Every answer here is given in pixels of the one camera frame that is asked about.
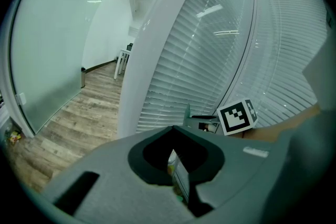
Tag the white window blinds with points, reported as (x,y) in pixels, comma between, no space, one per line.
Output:
(197,60)

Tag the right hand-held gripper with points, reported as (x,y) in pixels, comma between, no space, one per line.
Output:
(236,118)

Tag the pile of snack wrappers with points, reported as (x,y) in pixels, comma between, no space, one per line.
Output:
(14,137)

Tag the white table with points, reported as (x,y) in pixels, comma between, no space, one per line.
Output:
(123,53)

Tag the white glass door fitting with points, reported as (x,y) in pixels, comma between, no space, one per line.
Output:
(21,99)

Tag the person's right forearm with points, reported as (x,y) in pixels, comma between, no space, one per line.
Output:
(275,131)

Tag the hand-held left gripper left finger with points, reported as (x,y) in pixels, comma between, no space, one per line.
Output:
(118,186)

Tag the black office chair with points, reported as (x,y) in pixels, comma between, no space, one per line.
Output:
(130,46)

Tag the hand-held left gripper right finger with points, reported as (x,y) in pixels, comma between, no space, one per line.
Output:
(236,165)

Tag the frosted glass door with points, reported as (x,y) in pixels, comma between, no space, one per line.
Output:
(52,47)

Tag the silver trash bin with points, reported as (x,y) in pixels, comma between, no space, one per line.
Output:
(83,77)

